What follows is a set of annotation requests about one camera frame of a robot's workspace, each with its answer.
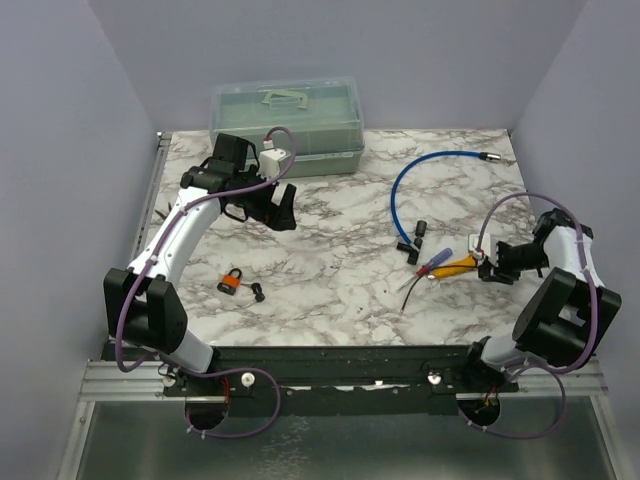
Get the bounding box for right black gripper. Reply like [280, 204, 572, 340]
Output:
[481, 241, 551, 285]

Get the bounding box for orange padlock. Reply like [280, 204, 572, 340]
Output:
[217, 268, 243, 296]

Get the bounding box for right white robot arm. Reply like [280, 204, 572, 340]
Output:
[459, 208, 622, 392]

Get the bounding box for aluminium rail frame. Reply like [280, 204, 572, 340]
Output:
[62, 130, 618, 479]

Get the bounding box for thin black cable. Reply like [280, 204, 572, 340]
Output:
[399, 269, 481, 316]

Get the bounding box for blue red screwdriver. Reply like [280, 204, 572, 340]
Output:
[398, 248, 453, 291]

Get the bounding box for small black keys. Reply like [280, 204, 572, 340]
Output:
[245, 282, 266, 305]

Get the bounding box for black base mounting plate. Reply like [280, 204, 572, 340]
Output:
[164, 345, 518, 418]

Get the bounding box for purple cable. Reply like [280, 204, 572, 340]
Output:
[114, 126, 297, 441]
[464, 192, 603, 439]

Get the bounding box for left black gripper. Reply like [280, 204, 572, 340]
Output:
[235, 165, 297, 231]

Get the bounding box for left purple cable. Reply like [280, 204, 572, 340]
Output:
[114, 126, 297, 441]

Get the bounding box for blue cable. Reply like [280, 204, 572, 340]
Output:
[389, 148, 505, 247]

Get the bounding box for clear green plastic storage box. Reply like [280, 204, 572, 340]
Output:
[210, 77, 365, 178]

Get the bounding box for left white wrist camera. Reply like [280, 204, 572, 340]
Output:
[258, 139, 291, 180]

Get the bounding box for orange handled tool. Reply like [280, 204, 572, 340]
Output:
[431, 255, 478, 280]

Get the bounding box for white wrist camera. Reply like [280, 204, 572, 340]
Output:
[258, 139, 291, 180]
[468, 233, 497, 264]

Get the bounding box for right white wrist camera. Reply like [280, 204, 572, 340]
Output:
[468, 233, 497, 264]

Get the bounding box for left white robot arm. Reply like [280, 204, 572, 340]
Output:
[103, 127, 297, 395]

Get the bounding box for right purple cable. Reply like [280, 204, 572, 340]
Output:
[464, 192, 603, 439]

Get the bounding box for yellow handled pliers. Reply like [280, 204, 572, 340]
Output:
[154, 203, 172, 222]

